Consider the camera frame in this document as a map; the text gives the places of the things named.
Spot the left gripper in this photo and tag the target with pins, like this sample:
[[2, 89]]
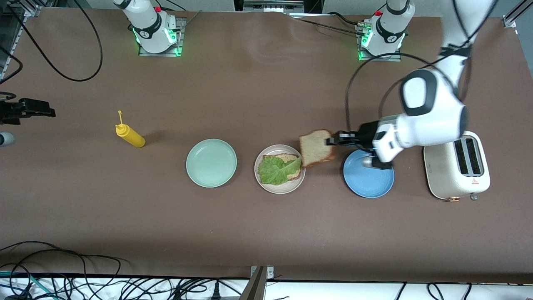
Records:
[[364, 134]]

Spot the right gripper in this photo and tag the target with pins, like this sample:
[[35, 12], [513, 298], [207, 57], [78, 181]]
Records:
[[12, 112]]

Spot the dark crust bread slice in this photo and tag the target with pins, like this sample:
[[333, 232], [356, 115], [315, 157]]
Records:
[[316, 148]]

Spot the light brown bread slice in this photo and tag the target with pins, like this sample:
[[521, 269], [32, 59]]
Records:
[[287, 158]]

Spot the green lettuce leaf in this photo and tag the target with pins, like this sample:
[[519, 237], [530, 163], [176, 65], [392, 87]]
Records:
[[272, 171]]

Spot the beige plate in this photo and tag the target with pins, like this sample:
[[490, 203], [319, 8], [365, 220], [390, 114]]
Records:
[[280, 190]]

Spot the yellow squeeze bottle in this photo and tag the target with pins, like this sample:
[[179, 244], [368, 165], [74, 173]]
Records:
[[133, 138]]

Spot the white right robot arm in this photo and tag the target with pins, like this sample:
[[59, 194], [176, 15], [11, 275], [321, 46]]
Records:
[[150, 31]]

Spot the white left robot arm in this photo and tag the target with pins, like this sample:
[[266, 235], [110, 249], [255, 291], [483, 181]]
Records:
[[433, 112]]

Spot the blue plate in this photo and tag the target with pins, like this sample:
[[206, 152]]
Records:
[[368, 183]]

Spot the mint green plate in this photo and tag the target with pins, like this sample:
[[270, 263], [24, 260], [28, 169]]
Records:
[[211, 163]]

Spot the white toaster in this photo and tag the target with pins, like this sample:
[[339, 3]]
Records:
[[445, 175]]

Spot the grey metal fixture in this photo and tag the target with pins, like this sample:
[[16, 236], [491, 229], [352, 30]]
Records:
[[270, 6]]

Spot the black power plug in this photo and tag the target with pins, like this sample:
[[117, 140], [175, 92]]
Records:
[[215, 291]]

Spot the aluminium frame profile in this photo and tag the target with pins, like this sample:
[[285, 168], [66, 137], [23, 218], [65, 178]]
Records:
[[11, 52], [509, 21], [29, 10]]

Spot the grey metal bracket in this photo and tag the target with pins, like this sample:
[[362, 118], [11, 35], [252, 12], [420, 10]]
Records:
[[256, 287]]

